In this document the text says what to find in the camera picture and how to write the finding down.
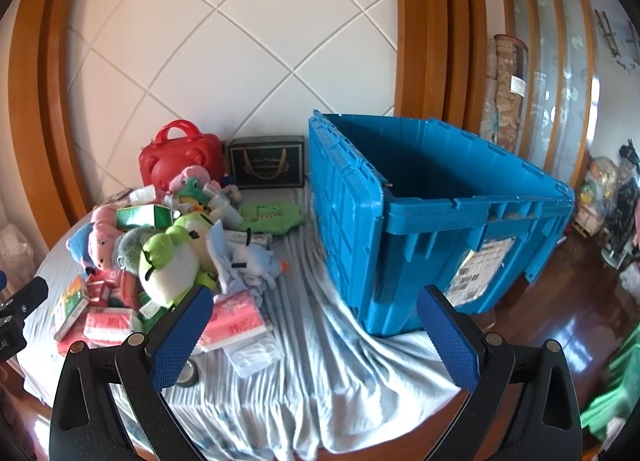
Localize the black tape roll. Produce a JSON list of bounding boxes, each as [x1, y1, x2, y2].
[[175, 361, 199, 387]]

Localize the small pink plush toy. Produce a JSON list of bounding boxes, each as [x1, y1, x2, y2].
[[167, 166, 211, 194]]

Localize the green cardboard box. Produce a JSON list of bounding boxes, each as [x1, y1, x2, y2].
[[116, 203, 181, 229]]

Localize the green flat pouch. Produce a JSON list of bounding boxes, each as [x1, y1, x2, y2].
[[235, 201, 305, 234]]

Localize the light blue cloth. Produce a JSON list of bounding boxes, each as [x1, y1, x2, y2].
[[207, 221, 237, 292]]

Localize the green cloth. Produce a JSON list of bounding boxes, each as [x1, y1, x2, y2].
[[580, 321, 640, 442]]

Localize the large green frog plush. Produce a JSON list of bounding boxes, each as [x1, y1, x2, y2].
[[137, 213, 226, 307]]

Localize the white goose plush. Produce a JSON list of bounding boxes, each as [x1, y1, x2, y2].
[[232, 243, 291, 287]]

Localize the clear plastic bag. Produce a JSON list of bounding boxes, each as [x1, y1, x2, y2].
[[0, 223, 36, 282]]

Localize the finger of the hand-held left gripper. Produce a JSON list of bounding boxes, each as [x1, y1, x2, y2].
[[0, 277, 50, 322]]

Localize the dark gift box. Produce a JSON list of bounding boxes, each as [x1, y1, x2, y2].
[[227, 137, 306, 190]]

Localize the grey plush toy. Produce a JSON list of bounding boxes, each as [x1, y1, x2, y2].
[[112, 230, 151, 274]]

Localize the wooden glass partition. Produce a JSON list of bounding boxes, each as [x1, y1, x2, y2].
[[495, 0, 598, 186]]

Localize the white padded wooden headboard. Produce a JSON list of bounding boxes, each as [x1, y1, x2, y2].
[[7, 0, 488, 252]]

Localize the clear plastic tray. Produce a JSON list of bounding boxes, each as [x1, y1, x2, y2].
[[222, 331, 283, 381]]

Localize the pink pig plush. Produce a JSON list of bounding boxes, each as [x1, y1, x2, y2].
[[89, 206, 126, 272]]

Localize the cluttered toy pile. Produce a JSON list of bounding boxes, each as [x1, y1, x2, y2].
[[572, 143, 640, 267]]

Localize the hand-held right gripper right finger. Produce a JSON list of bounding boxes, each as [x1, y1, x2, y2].
[[416, 285, 583, 461]]

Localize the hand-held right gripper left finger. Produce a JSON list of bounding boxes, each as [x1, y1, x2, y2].
[[48, 285, 215, 461]]

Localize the rolled patterned carpet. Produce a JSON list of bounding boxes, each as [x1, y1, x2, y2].
[[481, 33, 530, 156]]

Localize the blue plastic storage crate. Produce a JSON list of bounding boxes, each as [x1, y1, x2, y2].
[[306, 110, 576, 339]]

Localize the pink tissue pack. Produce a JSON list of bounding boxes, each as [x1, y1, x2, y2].
[[200, 291, 273, 352], [82, 308, 136, 342]]

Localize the red hard-shell handbag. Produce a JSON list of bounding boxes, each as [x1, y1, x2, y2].
[[139, 120, 226, 192]]

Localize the orange and green box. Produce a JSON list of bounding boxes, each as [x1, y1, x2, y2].
[[52, 275, 91, 339]]

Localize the small green frog plush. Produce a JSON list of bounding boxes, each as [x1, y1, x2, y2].
[[177, 180, 206, 202]]

